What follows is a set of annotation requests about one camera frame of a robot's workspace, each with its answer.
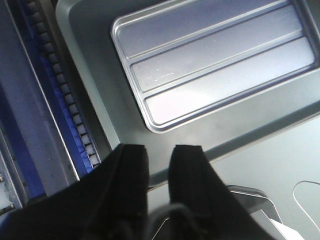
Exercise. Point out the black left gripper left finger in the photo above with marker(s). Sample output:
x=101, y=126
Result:
x=109, y=203

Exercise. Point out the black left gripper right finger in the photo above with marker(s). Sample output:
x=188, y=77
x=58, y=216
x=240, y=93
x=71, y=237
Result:
x=193, y=183

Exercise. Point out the silver metal tray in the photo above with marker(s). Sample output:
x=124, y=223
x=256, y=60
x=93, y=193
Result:
x=185, y=59

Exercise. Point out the large grey tray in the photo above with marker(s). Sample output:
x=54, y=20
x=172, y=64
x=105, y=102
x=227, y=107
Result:
x=85, y=26

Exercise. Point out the lower roller track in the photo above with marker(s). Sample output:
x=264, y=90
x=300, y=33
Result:
x=67, y=83

